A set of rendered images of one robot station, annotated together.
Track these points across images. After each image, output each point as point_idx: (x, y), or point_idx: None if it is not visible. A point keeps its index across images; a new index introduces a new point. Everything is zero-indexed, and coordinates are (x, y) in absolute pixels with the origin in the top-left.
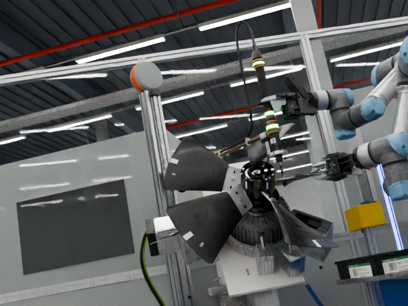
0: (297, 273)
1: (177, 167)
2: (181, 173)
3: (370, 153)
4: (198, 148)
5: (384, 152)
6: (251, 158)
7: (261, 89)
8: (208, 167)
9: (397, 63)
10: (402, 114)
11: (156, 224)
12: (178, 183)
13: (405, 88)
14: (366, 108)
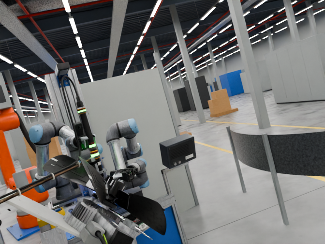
0: None
1: (94, 182)
2: (96, 187)
3: (140, 167)
4: (90, 166)
5: (143, 166)
6: (69, 178)
7: (90, 128)
8: (100, 181)
9: (115, 129)
10: (121, 152)
11: (122, 231)
12: (99, 196)
13: (118, 141)
14: (101, 148)
